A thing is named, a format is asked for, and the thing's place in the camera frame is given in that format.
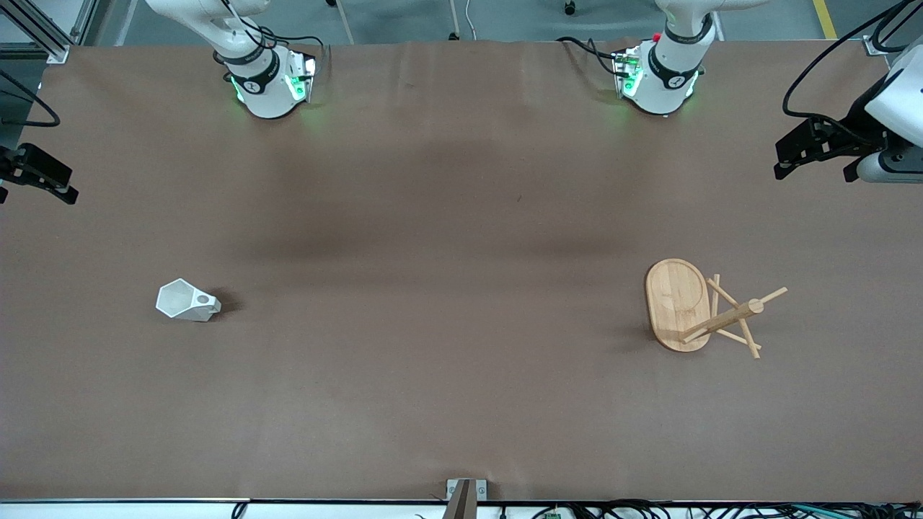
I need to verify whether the white angular cup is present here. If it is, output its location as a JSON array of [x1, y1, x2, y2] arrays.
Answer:
[[156, 278, 221, 323]]

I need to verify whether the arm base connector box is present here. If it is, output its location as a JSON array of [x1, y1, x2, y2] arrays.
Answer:
[[613, 46, 644, 99], [283, 50, 319, 103]]

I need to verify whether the wooden cup rack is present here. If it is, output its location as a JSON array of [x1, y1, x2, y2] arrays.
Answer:
[[644, 258, 788, 360]]

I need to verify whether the brown table cover sheet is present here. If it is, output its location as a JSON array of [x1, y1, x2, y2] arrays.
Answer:
[[0, 40, 923, 503]]

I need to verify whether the aluminium frame extrusion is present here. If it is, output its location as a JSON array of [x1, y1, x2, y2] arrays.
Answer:
[[0, 0, 109, 63]]

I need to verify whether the black arm base cable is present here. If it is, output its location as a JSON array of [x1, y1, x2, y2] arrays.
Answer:
[[215, 0, 327, 70], [557, 36, 622, 77]]

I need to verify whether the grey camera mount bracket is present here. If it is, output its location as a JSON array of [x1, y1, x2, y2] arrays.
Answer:
[[446, 479, 488, 519]]

